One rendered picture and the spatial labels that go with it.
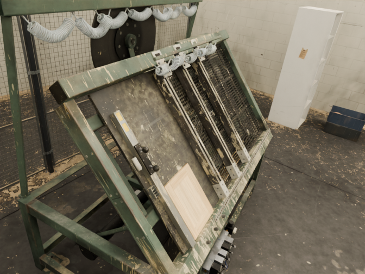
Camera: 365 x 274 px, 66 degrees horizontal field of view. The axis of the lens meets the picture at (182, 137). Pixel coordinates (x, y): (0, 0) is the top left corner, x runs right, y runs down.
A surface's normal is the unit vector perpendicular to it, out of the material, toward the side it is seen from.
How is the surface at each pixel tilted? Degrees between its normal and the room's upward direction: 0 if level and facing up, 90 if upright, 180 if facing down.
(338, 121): 90
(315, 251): 0
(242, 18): 90
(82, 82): 51
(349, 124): 90
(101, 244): 0
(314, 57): 90
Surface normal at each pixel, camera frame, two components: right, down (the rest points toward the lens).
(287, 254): 0.10, -0.86
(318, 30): -0.59, 0.36
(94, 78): 0.74, -0.29
